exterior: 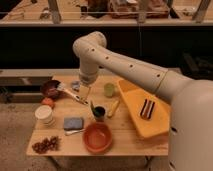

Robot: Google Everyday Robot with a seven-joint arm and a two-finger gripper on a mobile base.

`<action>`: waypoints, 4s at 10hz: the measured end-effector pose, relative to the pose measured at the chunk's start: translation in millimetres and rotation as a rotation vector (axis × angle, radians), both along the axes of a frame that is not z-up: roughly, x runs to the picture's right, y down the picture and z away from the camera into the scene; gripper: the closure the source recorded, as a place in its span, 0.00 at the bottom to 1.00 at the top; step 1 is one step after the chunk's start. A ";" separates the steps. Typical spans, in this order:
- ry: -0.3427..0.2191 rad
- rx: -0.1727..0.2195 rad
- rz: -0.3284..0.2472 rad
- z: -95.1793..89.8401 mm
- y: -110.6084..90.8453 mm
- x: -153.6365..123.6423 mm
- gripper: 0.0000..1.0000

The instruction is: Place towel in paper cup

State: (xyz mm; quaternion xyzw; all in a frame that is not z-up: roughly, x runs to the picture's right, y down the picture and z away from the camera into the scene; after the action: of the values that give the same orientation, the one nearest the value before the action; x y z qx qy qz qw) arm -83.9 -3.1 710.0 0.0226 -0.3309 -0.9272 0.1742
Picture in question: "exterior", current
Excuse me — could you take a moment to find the orange tomato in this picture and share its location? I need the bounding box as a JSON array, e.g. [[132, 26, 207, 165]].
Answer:
[[41, 98, 55, 108]]

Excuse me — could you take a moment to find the yellow banana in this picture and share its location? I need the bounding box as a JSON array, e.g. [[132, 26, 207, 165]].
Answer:
[[107, 100, 120, 118]]

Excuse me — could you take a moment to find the orange bowl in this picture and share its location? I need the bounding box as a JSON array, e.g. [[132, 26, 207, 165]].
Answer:
[[82, 122, 113, 154]]

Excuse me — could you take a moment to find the small blue-grey towel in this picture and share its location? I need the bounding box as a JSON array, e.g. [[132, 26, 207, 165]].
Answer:
[[71, 81, 80, 91]]

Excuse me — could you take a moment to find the dark mug with green tool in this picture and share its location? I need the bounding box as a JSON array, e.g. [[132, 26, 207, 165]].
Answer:
[[90, 102, 105, 122]]

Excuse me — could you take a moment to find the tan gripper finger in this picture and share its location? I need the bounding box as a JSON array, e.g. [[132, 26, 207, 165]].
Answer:
[[79, 85, 91, 101]]

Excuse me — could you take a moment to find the metal spoon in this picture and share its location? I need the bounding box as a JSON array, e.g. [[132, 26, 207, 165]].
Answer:
[[65, 129, 84, 136]]

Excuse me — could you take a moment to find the blue sponge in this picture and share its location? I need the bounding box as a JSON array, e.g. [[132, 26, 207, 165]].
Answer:
[[63, 117, 84, 131]]

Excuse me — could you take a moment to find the dark red bowl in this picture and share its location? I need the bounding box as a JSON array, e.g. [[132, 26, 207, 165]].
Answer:
[[40, 80, 60, 99]]

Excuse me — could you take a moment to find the bunch of red grapes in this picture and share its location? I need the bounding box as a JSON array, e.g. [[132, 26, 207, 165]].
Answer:
[[32, 136, 60, 154]]

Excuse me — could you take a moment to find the light green cup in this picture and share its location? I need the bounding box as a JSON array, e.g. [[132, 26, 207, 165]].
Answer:
[[104, 83, 115, 97]]

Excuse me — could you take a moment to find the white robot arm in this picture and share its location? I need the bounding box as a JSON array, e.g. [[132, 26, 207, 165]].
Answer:
[[73, 31, 213, 171]]

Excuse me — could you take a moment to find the white paper cup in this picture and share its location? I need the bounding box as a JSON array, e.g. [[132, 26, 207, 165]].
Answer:
[[35, 105, 53, 125]]

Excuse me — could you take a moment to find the striped dark block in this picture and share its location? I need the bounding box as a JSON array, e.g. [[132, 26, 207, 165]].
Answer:
[[140, 99, 155, 120]]

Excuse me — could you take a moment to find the yellow plastic bin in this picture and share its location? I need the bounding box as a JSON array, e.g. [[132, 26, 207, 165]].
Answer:
[[117, 79, 170, 139]]

